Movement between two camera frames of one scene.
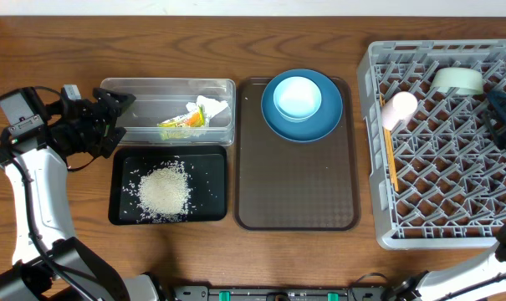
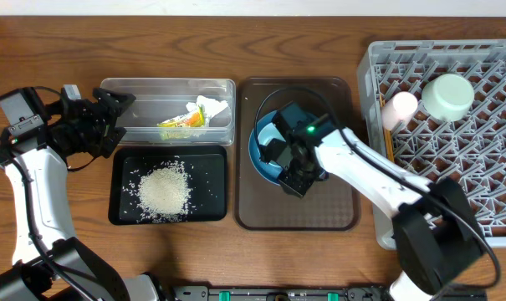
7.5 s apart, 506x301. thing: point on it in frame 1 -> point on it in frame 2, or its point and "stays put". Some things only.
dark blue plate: (318, 126) -> (253, 152)
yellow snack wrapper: (193, 119) stays put
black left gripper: (100, 126) stays put
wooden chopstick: (391, 149) stays put
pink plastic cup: (401, 106) stays put
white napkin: (211, 107) stays put
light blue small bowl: (297, 98) -> (267, 130)
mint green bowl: (465, 80) -> (448, 96)
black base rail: (278, 293) stays put
